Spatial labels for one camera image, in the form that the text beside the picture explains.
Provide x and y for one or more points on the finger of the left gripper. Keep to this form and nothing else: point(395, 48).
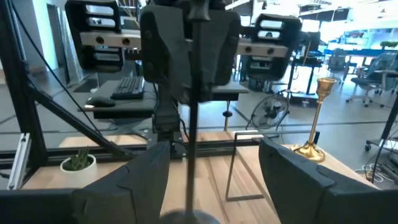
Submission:
point(164, 46)
point(217, 46)

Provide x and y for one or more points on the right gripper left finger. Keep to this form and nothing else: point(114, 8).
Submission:
point(140, 193)

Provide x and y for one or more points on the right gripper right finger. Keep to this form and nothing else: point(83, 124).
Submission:
point(295, 193)

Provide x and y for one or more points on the gold candlestick holder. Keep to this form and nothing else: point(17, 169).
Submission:
point(311, 151)

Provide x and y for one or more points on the black candlestick holder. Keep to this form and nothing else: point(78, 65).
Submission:
point(193, 130)

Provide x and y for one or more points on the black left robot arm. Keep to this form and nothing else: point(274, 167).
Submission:
point(166, 121)

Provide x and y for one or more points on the black keyboard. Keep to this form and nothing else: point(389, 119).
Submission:
point(128, 87)

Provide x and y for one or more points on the wooden shelf riser black legs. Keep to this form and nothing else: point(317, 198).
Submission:
point(248, 155)

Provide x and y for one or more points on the black computer mouse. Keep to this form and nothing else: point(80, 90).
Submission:
point(100, 101)

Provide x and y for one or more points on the white pot with succulent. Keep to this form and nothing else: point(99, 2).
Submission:
point(77, 174)

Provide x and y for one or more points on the dark grey office desk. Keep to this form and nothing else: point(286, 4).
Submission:
point(130, 108)

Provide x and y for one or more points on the black floor fan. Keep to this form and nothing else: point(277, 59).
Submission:
point(269, 112)

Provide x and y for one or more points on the black standing desk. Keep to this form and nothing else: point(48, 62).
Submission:
point(308, 60)

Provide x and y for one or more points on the black rolling stand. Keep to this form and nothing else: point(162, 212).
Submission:
point(387, 124)

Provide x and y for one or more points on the grey office chair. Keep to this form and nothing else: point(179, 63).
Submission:
point(368, 79)

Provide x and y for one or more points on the white frame bracket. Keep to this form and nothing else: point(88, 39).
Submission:
point(19, 161)

